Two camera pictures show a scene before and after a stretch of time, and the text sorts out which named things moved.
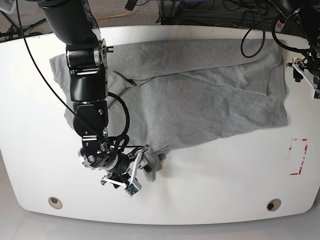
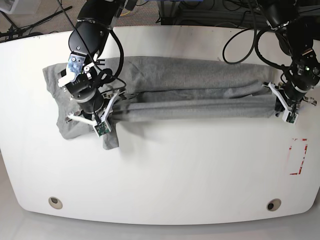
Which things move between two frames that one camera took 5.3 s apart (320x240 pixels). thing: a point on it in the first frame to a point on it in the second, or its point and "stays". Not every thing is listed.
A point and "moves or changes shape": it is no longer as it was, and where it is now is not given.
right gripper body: x=313 y=65 to x=289 y=97
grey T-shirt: x=161 y=94 moves or changes shape
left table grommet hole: x=55 y=202 stays
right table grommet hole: x=273 y=204 stays
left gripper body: x=123 y=170 to x=97 y=108
